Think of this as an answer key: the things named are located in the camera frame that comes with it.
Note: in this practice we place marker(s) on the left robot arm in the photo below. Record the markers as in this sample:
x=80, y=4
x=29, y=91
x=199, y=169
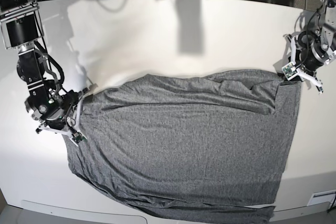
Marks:
x=321, y=24

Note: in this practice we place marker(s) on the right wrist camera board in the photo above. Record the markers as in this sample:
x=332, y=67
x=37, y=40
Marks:
x=77, y=137

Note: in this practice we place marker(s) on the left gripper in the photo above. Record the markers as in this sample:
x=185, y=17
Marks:
x=309, y=53

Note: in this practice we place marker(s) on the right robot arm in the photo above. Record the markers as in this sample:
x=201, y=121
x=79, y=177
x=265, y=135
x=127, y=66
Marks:
x=22, y=29

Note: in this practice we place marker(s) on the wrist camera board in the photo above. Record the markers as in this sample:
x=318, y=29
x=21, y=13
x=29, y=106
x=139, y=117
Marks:
x=289, y=70
x=77, y=137

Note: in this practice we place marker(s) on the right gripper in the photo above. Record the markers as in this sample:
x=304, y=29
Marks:
x=59, y=114

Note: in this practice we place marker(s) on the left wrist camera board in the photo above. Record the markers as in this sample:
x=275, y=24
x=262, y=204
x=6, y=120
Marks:
x=289, y=70

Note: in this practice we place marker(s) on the grey long-sleeve T-shirt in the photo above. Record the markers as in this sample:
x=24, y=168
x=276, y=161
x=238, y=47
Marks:
x=210, y=149

